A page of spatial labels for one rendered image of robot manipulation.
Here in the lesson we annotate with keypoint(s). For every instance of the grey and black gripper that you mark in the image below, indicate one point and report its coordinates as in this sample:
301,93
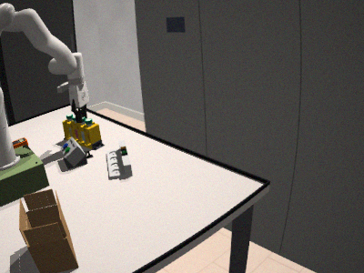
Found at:
78,98

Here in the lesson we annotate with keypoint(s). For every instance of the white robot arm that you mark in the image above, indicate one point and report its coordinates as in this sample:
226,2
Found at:
31,24

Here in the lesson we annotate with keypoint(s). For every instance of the orange handheld multimeter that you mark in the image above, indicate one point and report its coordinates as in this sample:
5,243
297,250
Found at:
20,142

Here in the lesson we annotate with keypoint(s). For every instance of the brown cardboard box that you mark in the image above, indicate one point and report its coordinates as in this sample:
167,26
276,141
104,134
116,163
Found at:
49,245

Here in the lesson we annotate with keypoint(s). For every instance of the grey button housing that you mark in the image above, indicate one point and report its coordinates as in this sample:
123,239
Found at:
73,154

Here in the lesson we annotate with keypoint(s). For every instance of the black table edge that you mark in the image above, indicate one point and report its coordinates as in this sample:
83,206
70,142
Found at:
203,230

